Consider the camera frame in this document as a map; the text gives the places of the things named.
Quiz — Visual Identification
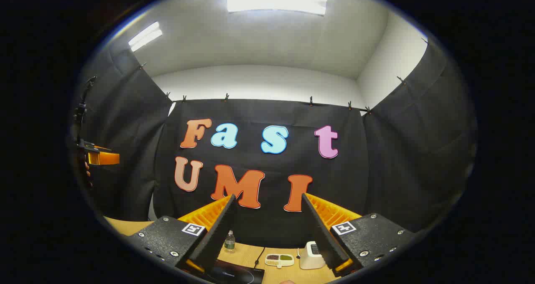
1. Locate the black induction cooktop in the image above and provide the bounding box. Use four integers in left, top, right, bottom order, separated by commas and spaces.
203, 259, 265, 284

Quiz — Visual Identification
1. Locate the white boxy appliance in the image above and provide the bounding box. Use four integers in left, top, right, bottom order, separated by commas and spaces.
299, 241, 326, 270

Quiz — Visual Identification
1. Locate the black backdrop cloth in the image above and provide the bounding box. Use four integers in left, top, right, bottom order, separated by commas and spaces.
73, 37, 479, 249

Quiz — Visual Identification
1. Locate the small ceiling light panel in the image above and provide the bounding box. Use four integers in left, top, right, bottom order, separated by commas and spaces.
128, 21, 163, 52

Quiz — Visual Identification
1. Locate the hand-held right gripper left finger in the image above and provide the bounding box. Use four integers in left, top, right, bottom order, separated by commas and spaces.
125, 194, 237, 276

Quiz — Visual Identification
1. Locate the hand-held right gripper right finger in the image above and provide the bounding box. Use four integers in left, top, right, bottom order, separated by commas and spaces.
301, 193, 416, 278

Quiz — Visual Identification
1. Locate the white divided dish with beans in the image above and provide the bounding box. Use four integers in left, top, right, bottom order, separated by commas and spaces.
265, 253, 295, 269

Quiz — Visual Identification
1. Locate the row of black cloth clips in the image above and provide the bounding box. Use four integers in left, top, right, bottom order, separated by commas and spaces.
139, 37, 429, 114

